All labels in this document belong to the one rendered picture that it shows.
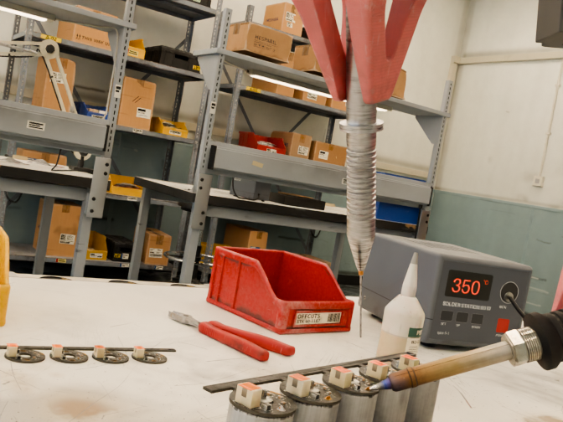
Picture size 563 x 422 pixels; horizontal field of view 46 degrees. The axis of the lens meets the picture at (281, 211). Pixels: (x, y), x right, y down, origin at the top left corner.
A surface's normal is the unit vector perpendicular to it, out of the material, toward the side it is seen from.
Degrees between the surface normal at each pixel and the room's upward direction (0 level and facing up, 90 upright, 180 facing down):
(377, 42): 99
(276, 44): 91
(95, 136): 90
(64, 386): 0
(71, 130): 90
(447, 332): 90
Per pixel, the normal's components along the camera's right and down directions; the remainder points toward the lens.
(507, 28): -0.83, -0.11
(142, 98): 0.45, 0.11
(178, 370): 0.18, -0.98
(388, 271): -0.93, -0.15
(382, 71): 0.78, 0.33
